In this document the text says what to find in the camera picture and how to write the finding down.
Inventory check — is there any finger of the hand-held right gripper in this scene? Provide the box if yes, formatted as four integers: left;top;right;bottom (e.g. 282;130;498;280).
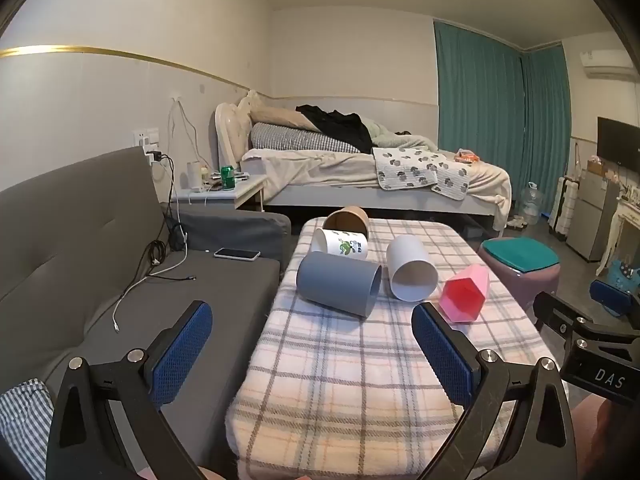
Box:
589;279;640;318
532;291;640;356

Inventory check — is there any pale green blanket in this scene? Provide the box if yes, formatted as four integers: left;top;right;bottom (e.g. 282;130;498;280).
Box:
360;117;438;151

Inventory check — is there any grey fridge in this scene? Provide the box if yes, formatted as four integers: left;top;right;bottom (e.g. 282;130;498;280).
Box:
566;172;621;262

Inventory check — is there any striped cloth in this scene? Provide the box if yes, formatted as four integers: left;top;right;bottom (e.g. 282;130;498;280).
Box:
0;379;55;480

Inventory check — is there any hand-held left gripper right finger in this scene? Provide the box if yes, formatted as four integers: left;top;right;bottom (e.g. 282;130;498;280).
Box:
411;301;586;480

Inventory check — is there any plaid tablecloth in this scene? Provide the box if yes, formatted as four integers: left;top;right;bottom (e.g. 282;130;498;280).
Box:
225;217;571;480

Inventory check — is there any teal stool cushion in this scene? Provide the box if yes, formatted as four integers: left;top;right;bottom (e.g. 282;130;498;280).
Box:
481;238;560;275

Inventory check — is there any pink stool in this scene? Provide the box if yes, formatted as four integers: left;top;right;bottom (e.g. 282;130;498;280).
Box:
477;237;561;306

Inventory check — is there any grey cup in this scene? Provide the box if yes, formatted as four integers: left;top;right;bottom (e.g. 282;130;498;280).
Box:
296;251;383;318

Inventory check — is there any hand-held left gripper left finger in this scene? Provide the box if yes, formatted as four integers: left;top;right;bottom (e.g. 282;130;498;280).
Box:
46;300;213;480

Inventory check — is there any white printed paper cup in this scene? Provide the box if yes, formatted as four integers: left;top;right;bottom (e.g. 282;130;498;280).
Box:
310;228;369;261

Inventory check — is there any clear water jug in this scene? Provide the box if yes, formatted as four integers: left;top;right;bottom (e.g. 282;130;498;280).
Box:
515;181;543;226

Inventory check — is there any bed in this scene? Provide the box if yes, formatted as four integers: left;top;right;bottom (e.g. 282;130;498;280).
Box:
215;91;513;238

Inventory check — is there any grey sofa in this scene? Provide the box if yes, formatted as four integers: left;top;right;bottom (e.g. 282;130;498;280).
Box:
0;146;292;480

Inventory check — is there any checked grey pillow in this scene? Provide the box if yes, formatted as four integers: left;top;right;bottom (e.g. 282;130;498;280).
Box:
249;122;370;153

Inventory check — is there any smartphone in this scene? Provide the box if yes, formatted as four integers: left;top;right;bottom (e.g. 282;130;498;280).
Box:
214;247;262;261

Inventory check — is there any white air conditioner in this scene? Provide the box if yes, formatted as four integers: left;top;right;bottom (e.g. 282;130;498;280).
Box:
580;50;640;82

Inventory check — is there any black clothing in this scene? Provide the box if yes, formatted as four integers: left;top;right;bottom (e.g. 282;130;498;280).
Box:
296;104;373;153

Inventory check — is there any white suitcase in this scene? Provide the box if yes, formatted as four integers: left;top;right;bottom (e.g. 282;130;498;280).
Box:
549;176;581;240

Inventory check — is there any person's right forearm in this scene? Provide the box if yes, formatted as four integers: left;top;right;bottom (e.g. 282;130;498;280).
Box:
570;392;613;461

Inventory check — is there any narrow teal curtain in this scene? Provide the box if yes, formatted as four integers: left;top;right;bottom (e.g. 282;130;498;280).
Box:
520;45;572;211

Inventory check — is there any white nightstand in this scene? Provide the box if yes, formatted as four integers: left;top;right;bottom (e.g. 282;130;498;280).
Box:
170;174;268;212

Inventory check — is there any white hanging cable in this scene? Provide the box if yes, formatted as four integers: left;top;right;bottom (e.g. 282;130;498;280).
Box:
167;94;211;196

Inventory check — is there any beige pillow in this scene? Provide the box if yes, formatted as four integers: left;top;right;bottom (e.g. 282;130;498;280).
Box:
237;91;321;133

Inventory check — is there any pink hexagonal cup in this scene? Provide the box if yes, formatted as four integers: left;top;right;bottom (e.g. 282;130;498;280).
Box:
438;263;490;324

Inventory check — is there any black cable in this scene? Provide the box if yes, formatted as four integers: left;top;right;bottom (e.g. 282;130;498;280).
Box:
145;155;190;281

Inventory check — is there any white mantel shelf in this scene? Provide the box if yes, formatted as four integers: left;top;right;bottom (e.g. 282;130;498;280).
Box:
597;195;640;276

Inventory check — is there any white patterned mat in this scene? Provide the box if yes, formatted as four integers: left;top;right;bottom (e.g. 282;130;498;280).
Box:
372;146;471;202

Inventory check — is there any brown paper cup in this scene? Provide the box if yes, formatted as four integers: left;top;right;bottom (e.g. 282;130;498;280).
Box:
322;205;371;238

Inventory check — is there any wide teal curtain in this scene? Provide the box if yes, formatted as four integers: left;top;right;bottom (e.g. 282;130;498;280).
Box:
432;19;526;157

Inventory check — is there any black television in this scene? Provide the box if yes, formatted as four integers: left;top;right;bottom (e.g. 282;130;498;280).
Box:
597;116;640;168

